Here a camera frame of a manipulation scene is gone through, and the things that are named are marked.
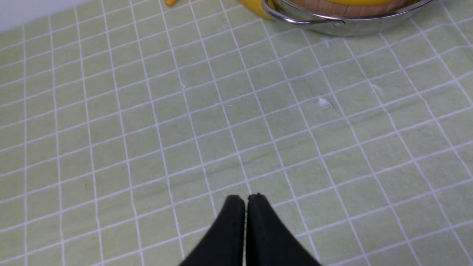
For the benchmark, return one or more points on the yellow banana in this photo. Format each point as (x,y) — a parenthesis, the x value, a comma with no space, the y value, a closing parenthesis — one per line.
(255,6)

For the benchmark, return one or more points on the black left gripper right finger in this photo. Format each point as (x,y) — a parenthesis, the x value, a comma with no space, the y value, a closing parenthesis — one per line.
(268,241)

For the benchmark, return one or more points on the stainless steel pot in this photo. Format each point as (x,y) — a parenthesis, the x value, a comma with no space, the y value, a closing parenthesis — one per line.
(291,14)

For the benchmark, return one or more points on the bamboo steamer basket yellow rim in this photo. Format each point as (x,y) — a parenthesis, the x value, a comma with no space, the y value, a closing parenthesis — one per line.
(353,8)

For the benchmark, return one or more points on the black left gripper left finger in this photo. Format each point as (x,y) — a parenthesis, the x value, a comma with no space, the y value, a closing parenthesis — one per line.
(223,243)

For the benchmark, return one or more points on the green checkered tablecloth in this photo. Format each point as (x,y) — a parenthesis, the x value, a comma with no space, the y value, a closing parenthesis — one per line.
(126,123)

